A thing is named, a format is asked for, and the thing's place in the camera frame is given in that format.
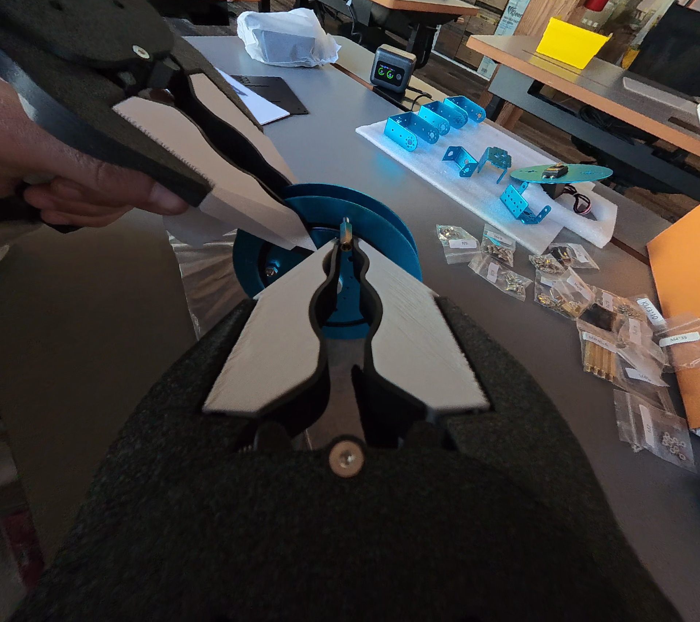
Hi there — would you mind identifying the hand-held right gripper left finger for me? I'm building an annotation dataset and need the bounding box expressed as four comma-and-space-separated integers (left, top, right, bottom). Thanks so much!
202, 240, 342, 419

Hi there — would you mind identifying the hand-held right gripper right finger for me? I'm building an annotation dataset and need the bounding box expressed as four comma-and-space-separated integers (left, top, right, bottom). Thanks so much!
349, 240, 490, 420

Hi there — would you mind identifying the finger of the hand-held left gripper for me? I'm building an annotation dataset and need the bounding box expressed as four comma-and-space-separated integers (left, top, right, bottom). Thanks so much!
112, 96, 319, 252
174, 69, 300, 198

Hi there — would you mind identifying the blue metal turntable assembly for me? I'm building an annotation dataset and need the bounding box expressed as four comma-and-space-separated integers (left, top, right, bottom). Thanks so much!
232, 183, 424, 341

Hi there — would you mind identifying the person's left hand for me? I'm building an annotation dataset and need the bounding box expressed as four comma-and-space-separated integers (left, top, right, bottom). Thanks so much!
0, 80, 190, 229

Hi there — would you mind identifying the white instruction booklet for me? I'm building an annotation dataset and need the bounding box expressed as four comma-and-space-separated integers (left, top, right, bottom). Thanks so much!
234, 83, 291, 126

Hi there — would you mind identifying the black perforated metal plate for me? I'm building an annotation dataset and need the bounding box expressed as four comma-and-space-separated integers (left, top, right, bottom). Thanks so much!
230, 76, 310, 115

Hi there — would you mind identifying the white plastic-wrapped grey box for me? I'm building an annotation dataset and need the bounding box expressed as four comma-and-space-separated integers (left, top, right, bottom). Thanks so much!
236, 7, 341, 69

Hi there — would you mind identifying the large clear plastic bag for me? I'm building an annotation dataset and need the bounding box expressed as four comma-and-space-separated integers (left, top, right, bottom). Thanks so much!
164, 217, 258, 341

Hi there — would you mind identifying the pile of small hardware bags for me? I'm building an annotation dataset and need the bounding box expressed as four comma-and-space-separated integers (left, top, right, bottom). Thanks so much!
436, 223, 700, 461

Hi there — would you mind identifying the small grey charger with display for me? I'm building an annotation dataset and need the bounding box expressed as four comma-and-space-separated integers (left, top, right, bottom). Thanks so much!
370, 45, 417, 91

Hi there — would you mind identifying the white foam sheet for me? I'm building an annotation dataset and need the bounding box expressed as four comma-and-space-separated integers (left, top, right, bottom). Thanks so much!
355, 108, 567, 256

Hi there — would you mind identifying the teal round plate with servo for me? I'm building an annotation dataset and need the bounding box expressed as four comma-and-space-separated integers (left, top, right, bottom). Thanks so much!
509, 161, 614, 204

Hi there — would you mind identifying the white foam block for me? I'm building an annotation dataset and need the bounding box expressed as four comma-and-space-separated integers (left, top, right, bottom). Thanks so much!
549, 181, 620, 251

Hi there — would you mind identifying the yellow plastic bin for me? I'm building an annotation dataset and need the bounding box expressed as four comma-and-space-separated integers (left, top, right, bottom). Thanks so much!
536, 17, 612, 70

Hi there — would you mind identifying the black laptop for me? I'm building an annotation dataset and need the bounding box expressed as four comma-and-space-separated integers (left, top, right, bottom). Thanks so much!
623, 1, 700, 111

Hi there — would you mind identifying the blue U-shaped metal bracket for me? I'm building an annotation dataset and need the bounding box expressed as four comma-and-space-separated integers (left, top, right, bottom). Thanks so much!
417, 104, 452, 137
444, 96, 486, 124
384, 112, 438, 152
432, 99, 470, 130

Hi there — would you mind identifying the blue perforated metal bracket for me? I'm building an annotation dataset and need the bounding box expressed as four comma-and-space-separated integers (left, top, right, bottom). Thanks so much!
499, 180, 552, 226

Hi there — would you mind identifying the small blue angled bracket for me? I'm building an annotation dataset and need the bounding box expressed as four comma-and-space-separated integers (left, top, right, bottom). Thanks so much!
442, 145, 478, 175

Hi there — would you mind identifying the teal folded metal bracket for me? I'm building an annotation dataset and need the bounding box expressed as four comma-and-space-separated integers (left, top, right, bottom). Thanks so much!
477, 146, 513, 185

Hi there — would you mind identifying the servo cable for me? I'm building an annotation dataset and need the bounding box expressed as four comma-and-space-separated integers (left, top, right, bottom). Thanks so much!
566, 184, 598, 219

